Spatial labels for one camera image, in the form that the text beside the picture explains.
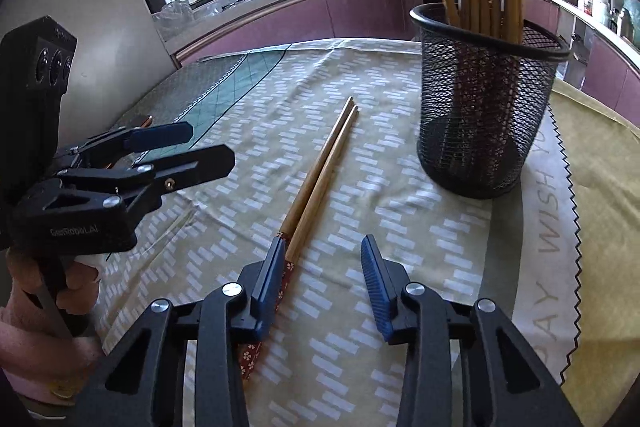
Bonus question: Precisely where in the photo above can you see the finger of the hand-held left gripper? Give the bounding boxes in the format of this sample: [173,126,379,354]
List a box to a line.
[56,144,237,214]
[52,122,194,174]

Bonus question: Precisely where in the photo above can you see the person's left forearm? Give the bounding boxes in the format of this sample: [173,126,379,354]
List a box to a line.
[0,292,106,408]

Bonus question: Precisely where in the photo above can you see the purple kitchen cabinets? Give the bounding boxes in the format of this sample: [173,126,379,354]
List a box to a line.
[170,0,640,128]

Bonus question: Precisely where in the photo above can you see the patterned beige green tablecloth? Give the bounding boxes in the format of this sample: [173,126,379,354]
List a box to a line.
[92,38,640,427]

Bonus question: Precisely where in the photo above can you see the person's left hand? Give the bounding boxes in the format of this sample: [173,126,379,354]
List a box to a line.
[6,249,103,343]

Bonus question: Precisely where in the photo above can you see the black mesh utensil holder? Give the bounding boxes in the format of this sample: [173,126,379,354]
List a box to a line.
[409,2,572,200]

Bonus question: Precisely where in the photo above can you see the red-tipped wooden chopstick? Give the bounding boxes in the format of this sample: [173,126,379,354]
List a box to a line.
[241,96,355,380]
[270,106,361,308]

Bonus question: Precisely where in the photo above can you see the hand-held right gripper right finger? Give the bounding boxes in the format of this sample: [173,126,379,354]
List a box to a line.
[361,234,583,427]

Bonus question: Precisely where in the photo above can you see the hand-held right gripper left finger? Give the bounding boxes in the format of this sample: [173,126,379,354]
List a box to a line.
[75,237,287,427]

